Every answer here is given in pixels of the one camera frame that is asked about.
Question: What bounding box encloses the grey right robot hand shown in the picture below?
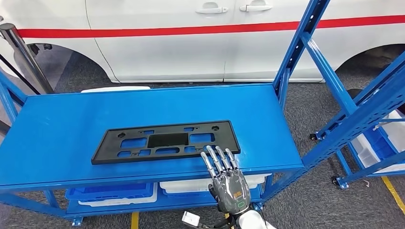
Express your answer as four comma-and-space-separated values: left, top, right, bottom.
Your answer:
200, 145, 252, 216

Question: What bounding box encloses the black license plate frame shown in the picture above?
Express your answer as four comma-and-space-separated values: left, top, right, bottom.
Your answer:
91, 120, 241, 166

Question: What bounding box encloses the blue metal shelf rack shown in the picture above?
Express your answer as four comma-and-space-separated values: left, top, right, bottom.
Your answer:
0, 0, 405, 228
309, 50, 405, 190

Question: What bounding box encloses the blue plastic storage bin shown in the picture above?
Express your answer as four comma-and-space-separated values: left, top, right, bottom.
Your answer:
64, 182, 155, 202
163, 189, 264, 199
363, 126, 398, 160

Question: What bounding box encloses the yellow floor tape marking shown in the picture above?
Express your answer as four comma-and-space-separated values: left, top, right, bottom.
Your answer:
130, 211, 235, 229
380, 176, 405, 216

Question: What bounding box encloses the white plastic panel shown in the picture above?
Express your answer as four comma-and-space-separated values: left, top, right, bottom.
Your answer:
80, 86, 151, 94

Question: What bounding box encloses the white car with red stripe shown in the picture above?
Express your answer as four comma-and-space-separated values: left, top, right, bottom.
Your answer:
0, 0, 405, 84

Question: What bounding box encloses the dark round floor base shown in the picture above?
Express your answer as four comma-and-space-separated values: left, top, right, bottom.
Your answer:
346, 88, 363, 99

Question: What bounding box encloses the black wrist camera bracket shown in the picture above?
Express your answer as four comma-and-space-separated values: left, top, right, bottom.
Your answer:
198, 218, 238, 229

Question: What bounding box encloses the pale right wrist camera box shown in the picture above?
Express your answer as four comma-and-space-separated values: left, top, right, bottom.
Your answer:
181, 211, 202, 228

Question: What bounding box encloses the black barrier strap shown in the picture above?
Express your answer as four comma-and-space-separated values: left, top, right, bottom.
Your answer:
0, 53, 43, 95

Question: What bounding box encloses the chrome stanchion post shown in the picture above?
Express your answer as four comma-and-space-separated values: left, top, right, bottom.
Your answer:
0, 22, 55, 95

